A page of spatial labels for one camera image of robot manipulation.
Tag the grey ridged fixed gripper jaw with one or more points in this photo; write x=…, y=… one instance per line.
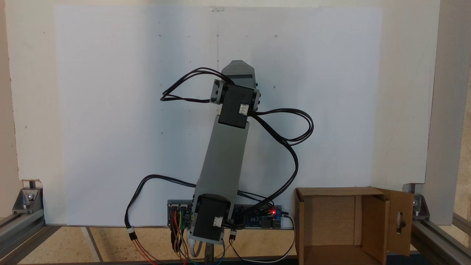
x=239, y=68

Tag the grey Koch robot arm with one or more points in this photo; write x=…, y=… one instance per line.
x=224, y=162

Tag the clear tape piece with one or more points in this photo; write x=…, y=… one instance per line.
x=217, y=8

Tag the white paper sheet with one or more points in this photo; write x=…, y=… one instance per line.
x=110, y=110
x=331, y=110

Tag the grey board mounting plate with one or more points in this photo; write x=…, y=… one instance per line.
x=180, y=202

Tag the blue circuit board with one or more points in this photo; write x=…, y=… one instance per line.
x=263, y=220

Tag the servo controller circuit board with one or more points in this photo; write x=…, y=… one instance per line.
x=176, y=209

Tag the brown cardboard box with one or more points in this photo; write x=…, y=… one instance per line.
x=331, y=221

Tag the grey metal corner bracket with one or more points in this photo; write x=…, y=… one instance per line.
x=417, y=206
x=27, y=198

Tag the aluminium frame post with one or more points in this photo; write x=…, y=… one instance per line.
x=22, y=235
x=441, y=239

